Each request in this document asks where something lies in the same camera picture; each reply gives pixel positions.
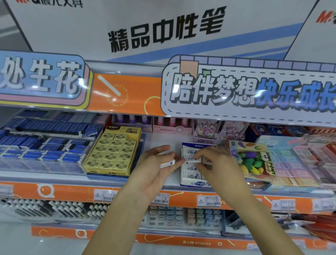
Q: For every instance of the person's right hand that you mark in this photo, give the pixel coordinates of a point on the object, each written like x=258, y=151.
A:
x=225, y=173

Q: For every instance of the person's left hand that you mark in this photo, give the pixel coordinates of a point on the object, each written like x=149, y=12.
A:
x=147, y=178

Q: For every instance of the person's right fingers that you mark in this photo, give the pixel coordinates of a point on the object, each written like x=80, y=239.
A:
x=208, y=157

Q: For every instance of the person's left thumb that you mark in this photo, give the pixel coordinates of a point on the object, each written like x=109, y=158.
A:
x=176, y=168

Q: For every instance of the white eraser with blue stripe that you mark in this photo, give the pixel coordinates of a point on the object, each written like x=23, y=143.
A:
x=168, y=164

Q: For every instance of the white sleeved eraser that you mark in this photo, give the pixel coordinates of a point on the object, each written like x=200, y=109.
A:
x=190, y=151
x=190, y=175
x=191, y=168
x=191, y=159

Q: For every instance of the person's right forearm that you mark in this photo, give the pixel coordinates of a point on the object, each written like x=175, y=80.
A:
x=257, y=226

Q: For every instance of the person's left forearm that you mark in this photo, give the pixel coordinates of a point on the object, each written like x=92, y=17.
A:
x=118, y=226

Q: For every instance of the white and blue eraser box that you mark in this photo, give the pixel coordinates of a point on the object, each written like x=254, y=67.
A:
x=189, y=181

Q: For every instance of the cartoon character packet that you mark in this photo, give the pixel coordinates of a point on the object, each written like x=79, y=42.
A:
x=232, y=130
x=206, y=128

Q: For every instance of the white price tag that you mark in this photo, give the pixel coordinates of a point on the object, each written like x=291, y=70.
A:
x=325, y=205
x=105, y=195
x=5, y=190
x=160, y=199
x=208, y=201
x=283, y=205

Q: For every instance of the pink glue stick box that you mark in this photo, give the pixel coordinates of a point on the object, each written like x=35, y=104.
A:
x=172, y=127
x=131, y=123

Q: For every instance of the fruit shaped eraser pack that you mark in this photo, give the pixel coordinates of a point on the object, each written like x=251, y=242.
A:
x=252, y=160

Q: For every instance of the group of pastel correction tapes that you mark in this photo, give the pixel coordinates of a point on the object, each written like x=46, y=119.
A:
x=183, y=216

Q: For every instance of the yellow eraser display box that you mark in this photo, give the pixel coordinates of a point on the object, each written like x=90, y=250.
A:
x=115, y=173

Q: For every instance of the group of yellow rabbit erasers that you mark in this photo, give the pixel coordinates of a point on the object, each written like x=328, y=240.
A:
x=112, y=152

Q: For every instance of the group of dark blue boxes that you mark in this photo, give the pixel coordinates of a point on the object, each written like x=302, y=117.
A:
x=278, y=130

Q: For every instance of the blue and white banner sign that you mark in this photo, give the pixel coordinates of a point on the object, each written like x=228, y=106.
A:
x=249, y=92

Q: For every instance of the box of pastel erasers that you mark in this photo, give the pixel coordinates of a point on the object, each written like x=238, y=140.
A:
x=291, y=168

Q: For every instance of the orange shelf header panel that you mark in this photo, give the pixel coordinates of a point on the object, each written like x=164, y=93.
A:
x=131, y=94

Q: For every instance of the group of pink eraser boxes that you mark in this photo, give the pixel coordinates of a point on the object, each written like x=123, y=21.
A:
x=319, y=157

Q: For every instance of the orange shelf edge strip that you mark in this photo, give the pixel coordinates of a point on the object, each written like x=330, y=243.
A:
x=65, y=190

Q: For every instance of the group of orange stationery packs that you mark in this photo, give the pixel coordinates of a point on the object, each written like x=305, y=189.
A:
x=309, y=223

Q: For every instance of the row of white capped pens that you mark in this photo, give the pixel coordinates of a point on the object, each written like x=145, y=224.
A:
x=52, y=208

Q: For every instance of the group of blue sleeved erasers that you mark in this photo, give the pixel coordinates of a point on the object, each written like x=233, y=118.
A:
x=44, y=141

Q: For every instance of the orange lower shelf strip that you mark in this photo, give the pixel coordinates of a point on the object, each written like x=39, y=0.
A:
x=57, y=232

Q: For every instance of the large white header sign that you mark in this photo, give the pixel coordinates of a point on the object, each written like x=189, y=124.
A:
x=105, y=23

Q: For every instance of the blue and pink banner sign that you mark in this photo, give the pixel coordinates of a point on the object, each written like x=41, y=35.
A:
x=39, y=78

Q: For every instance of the white sign with red logo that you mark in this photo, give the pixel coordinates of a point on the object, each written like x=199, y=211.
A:
x=317, y=34

